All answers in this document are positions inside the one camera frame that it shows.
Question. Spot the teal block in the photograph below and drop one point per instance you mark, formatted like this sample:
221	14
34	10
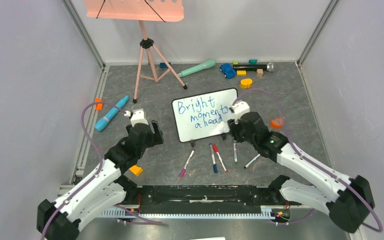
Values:
252	61

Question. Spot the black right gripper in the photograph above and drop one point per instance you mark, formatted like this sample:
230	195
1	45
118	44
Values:
240	124

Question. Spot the dark blue block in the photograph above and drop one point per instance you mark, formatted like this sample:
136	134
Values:
163	65

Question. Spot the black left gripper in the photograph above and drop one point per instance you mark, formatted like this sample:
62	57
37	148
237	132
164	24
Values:
156	138

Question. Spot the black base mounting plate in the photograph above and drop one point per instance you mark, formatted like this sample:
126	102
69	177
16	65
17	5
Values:
203	199

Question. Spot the black whiteboard marker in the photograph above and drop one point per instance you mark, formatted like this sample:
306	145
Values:
252	161

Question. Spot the yellow oval block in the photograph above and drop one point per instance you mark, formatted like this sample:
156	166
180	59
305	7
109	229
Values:
246	83

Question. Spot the red whiteboard marker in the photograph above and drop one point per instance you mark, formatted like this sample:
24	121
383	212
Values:
219	157

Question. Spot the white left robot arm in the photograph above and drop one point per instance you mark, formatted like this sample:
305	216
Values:
65	217

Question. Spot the green whiteboard marker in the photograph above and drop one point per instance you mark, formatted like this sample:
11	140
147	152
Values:
235	152

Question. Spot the beige wooden cube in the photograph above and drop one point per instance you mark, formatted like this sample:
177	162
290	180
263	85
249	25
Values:
259	73

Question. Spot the orange stair block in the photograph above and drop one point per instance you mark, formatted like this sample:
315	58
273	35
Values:
136	170

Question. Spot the orange semicircle block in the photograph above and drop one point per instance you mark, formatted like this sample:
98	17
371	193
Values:
277	123

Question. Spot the blue toy car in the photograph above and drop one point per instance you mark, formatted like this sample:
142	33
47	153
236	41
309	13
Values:
227	71

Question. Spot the small orange block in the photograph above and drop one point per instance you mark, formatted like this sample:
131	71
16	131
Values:
99	105

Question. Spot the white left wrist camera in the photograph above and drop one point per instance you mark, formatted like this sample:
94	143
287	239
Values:
137	116

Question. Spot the black framed whiteboard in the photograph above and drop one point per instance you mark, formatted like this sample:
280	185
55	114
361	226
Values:
203	115

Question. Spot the pink music stand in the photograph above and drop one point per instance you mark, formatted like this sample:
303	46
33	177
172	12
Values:
166	11

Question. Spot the purple whiteboard marker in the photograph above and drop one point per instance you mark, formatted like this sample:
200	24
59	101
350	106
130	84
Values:
186	163

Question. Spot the blue toy microphone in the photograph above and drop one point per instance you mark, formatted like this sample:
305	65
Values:
103	122

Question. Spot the black silver microphone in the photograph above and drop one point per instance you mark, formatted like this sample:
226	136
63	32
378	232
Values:
254	67

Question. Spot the yellow rectangular block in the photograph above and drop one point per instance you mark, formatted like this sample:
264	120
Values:
241	72

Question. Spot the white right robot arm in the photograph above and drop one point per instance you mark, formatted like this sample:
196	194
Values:
347	201

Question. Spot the blue whiteboard marker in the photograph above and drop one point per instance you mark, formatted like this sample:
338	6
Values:
215	169

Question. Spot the mint green toy microphone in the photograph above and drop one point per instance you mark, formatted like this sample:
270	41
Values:
197	68

